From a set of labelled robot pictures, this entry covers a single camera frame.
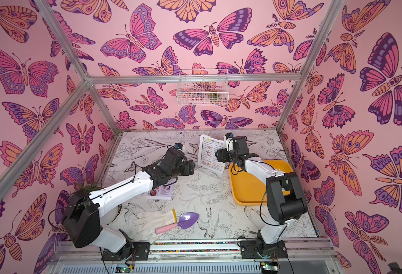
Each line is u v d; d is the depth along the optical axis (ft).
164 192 2.98
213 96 3.09
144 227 2.63
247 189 3.00
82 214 1.54
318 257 2.36
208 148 3.03
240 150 2.39
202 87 3.11
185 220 2.72
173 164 2.10
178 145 2.45
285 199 1.54
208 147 3.03
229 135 2.74
